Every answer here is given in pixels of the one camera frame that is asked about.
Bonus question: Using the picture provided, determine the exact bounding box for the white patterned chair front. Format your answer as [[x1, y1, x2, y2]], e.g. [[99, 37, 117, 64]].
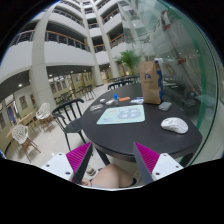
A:
[[12, 124, 39, 160]]

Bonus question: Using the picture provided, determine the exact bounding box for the blue white packet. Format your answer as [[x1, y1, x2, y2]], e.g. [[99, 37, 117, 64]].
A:
[[130, 97, 144, 104]]

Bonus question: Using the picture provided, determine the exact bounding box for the white patterned chair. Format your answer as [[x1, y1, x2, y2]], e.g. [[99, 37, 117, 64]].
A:
[[12, 124, 39, 160], [36, 103, 54, 128]]

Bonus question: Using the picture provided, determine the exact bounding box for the grey wallet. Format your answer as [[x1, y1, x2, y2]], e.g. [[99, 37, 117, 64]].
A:
[[158, 102, 172, 111]]

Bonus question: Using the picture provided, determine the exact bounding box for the round black table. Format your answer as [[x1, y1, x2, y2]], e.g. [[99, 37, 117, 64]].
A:
[[80, 82, 204, 168]]

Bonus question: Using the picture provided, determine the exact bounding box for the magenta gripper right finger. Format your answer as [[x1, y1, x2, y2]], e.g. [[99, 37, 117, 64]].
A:
[[133, 142, 160, 184]]

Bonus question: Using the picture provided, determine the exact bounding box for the brown paper bag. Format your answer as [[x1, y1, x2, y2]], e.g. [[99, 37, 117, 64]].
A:
[[140, 60, 163, 104]]

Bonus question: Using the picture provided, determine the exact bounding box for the potted palm plant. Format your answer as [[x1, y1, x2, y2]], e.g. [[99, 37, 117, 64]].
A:
[[114, 50, 141, 74]]

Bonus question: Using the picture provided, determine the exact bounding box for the white patterned chair back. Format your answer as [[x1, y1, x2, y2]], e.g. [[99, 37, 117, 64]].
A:
[[36, 103, 54, 128]]

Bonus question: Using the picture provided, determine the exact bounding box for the wooden cafe table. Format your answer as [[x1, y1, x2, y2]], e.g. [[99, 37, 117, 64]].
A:
[[6, 113, 33, 138]]

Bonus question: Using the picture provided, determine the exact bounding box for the black chair near table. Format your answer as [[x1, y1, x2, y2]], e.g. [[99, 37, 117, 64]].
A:
[[51, 98, 85, 148]]

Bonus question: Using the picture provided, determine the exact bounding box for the white computer mouse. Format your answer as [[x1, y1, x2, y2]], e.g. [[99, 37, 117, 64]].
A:
[[161, 117, 188, 134]]

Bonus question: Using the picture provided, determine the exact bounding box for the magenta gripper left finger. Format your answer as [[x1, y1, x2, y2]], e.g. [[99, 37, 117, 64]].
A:
[[66, 142, 92, 184]]

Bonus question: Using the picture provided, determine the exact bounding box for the white small box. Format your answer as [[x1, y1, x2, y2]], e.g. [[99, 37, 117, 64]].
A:
[[106, 99, 114, 105]]

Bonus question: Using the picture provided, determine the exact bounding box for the light green mouse pad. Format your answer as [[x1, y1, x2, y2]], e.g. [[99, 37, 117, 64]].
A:
[[97, 105, 145, 125]]

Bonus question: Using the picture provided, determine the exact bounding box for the black chair behind table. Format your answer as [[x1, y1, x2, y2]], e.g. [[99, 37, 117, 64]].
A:
[[108, 75, 140, 90]]

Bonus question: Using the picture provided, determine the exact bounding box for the person's knee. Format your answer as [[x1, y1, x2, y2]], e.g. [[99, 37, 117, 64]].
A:
[[89, 164, 137, 189]]

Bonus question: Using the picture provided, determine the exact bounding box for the small blue-capped bottle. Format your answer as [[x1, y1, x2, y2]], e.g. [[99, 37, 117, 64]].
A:
[[114, 94, 119, 106]]

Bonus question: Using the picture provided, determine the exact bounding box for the orange flat item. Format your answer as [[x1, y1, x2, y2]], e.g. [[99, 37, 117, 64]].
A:
[[119, 97, 130, 102]]

